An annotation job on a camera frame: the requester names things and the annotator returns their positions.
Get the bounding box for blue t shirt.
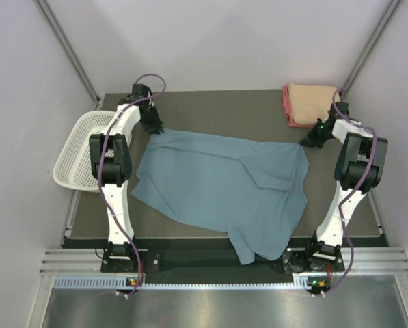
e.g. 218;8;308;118
131;130;309;265

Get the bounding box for aluminium corner post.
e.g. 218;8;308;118
33;0;100;104
340;0;403;98

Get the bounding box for folded pink t shirt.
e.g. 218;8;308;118
282;85;316;128

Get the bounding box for left aluminium corner post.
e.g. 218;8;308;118
33;0;100;104

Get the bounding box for right aluminium corner post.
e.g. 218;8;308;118
340;0;403;98

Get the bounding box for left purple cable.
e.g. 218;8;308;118
97;73;167;297

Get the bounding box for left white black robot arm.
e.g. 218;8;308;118
88;83;164;274

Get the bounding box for white perforated plastic basket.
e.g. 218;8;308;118
53;110;133;194

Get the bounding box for folded peach t shirt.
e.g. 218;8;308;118
287;83;337;126

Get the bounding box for purple cable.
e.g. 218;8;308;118
321;87;377;297
97;73;167;297

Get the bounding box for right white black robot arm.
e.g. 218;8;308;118
284;101;388;274

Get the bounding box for slotted grey cable duct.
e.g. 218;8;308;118
53;276;325;291

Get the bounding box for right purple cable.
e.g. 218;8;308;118
321;87;377;297

